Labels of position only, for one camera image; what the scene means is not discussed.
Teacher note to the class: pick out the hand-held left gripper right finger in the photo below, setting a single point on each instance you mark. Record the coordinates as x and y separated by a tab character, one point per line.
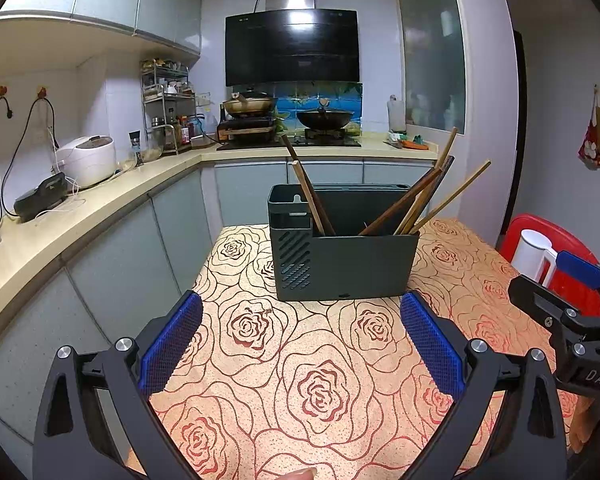
432	345

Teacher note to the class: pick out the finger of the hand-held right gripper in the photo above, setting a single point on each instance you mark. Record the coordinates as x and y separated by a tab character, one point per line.
535	296
577	267

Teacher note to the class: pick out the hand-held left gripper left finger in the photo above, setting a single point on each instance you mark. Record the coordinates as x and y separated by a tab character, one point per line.
172	345

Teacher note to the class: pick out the dark grey utensil holder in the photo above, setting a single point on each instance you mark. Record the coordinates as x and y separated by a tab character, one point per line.
360	265

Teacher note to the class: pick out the brown wooden chopstick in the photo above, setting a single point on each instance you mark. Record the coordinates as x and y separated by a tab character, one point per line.
460	189

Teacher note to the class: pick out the dark wooden chopstick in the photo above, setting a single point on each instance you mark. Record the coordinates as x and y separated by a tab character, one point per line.
400	202
287	145
448	164

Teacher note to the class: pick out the light wooden chopstick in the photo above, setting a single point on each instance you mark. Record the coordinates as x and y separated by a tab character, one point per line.
446	146
307	197

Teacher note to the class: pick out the person's left hand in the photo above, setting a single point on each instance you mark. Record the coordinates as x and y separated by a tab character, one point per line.
300	474

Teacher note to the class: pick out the white electric kettle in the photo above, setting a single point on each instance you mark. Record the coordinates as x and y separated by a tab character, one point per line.
527	252

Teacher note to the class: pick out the red plastic chair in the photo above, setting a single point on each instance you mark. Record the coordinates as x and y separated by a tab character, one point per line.
540	225

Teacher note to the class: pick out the red hanging cloth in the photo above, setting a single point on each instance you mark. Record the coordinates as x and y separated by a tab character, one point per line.
590	152

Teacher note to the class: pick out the rose-patterned tablecloth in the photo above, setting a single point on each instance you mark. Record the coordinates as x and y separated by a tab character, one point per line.
305	350

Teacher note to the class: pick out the beige kitchen countertop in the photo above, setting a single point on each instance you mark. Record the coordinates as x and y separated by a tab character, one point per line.
105	195

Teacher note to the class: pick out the black pepper grinder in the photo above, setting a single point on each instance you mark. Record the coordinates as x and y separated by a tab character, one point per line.
136	152

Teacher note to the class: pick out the orange and green tray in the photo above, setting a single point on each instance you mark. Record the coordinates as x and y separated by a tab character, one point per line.
410	144

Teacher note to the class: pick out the black electric griddle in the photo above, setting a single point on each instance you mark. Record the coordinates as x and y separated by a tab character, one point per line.
40	197

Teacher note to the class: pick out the clear glass jar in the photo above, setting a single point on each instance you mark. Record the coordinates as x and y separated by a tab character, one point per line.
152	147

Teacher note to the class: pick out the white rice cooker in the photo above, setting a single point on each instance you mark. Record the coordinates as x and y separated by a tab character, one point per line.
87	160

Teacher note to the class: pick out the red sauce bottle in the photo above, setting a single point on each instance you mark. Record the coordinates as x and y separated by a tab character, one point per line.
184	132

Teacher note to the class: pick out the white plastic jug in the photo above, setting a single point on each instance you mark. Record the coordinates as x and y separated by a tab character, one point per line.
396	117

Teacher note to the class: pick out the black gas hob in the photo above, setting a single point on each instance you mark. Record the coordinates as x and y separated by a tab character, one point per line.
330	142

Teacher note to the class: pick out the black induction cooker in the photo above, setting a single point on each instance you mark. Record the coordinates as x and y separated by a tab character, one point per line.
245	124

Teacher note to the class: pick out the metal kitchen rack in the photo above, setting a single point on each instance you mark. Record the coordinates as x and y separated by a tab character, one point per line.
165	100

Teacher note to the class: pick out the black wok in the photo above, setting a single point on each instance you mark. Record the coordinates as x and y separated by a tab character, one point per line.
325	119

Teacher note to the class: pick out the golden pan with lid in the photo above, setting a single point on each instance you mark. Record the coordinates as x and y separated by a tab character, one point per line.
250	105

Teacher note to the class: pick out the frosted glass window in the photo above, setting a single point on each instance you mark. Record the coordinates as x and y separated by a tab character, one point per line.
430	45

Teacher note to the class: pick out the blue picture backsplash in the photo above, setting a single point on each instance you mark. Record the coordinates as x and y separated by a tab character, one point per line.
300	102

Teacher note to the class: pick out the black range hood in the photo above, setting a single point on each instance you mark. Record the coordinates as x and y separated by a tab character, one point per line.
290	45

